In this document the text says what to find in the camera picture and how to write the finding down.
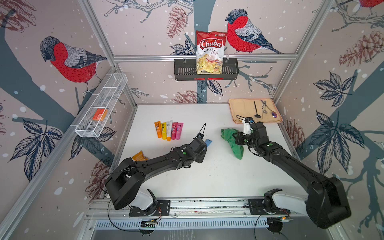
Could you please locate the orange snack wrapper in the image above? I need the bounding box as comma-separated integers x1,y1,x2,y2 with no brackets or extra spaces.
132,151,149,162

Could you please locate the beige cloth mat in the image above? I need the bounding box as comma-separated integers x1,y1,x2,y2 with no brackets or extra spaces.
229,99,283,124

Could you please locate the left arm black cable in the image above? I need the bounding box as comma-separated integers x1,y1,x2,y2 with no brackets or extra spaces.
106,122,208,234

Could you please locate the yellow toothpaste tube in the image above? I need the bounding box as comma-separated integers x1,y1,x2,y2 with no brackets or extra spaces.
161,123,167,140

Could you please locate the aluminium front rail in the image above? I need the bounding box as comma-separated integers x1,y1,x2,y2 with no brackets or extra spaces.
85,197,307,220

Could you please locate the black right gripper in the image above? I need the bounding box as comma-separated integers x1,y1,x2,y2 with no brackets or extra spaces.
231,131,258,150

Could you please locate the white orange-capped toothpaste tube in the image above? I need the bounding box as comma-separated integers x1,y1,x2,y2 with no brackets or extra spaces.
166,121,173,141

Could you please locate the white wire shelf basket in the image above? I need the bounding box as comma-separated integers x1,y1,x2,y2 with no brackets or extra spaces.
75,74,128,138

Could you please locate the orange packet in basket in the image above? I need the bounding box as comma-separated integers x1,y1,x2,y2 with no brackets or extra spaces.
92,108,109,122

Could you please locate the red cassava chips bag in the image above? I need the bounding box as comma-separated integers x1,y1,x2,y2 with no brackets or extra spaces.
196,31,227,75

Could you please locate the black wall basket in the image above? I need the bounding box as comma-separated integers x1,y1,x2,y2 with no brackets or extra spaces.
174,59,239,81

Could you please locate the purple spoon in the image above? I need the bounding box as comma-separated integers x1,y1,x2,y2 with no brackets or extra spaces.
264,102,278,118

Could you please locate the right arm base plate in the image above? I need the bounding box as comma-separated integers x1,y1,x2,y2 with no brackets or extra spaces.
247,198,291,215

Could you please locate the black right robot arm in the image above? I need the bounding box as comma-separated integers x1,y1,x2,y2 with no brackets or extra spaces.
233,118,352,229

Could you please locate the dark pink toothpaste tube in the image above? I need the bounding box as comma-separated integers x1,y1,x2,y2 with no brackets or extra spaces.
171,122,178,140

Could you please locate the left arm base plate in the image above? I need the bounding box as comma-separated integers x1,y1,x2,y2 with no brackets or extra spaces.
129,200,171,217

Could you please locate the orange toothpaste tube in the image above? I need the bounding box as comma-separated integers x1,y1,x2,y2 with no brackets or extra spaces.
155,121,163,138

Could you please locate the green microfibre cloth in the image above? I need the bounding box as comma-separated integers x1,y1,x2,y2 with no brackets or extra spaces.
221,128,244,160

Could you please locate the black ladle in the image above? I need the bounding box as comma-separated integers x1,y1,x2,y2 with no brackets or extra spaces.
254,101,262,119

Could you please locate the light blue toothpaste tube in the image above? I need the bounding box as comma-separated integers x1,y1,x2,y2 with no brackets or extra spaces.
205,139,213,147

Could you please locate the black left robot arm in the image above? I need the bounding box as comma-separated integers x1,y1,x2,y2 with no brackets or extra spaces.
105,138,207,215

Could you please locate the light pink toothpaste tube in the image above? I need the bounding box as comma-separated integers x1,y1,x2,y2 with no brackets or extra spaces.
176,123,184,140

